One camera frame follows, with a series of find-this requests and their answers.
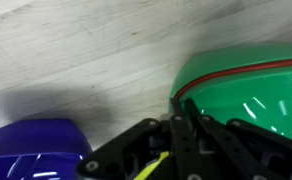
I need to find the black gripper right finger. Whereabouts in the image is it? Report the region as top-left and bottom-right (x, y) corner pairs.
(185, 98), (292, 180)

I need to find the blue plastic bowl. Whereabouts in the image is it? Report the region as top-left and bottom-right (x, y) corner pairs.
(0, 118), (93, 180)

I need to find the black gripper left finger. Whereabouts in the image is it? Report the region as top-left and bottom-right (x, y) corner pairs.
(76, 98), (200, 180)

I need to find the green plastic bowl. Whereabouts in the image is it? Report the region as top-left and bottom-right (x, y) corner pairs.
(168, 42), (292, 116)
(177, 64), (292, 146)

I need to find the yellow plastic bowl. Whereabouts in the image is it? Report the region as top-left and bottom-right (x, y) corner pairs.
(134, 151), (170, 180)

